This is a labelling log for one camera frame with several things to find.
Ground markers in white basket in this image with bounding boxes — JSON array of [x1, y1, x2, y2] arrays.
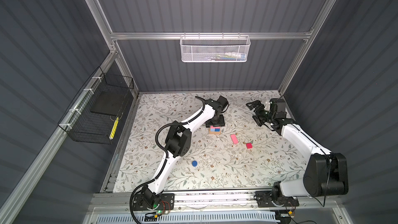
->
[[206, 52, 247, 62]]

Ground yellow marker in basket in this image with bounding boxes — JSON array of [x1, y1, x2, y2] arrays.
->
[[109, 117, 119, 140]]

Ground black wire basket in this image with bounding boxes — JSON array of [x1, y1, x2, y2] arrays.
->
[[58, 67, 135, 145]]

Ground left black corrugated cable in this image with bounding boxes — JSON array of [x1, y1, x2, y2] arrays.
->
[[129, 96, 207, 224]]

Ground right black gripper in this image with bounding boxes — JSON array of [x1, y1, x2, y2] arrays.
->
[[247, 100, 274, 125]]

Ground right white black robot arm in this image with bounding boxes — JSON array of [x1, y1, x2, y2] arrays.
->
[[246, 98, 349, 205]]

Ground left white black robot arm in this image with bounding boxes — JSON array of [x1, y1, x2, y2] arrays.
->
[[140, 96, 229, 208]]

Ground white wire mesh basket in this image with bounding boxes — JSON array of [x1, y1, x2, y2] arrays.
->
[[179, 35, 251, 63]]

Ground white ventilated cable duct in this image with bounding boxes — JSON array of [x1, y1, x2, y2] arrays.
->
[[94, 211, 277, 224]]

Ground black pad in basket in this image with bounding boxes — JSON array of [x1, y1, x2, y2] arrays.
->
[[90, 91, 126, 117]]

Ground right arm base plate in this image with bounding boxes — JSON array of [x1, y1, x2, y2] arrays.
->
[[254, 191, 300, 208]]

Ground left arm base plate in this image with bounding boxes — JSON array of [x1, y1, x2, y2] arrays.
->
[[131, 193, 175, 211]]

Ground floral patterned table mat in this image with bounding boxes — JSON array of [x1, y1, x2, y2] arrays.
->
[[113, 91, 307, 193]]

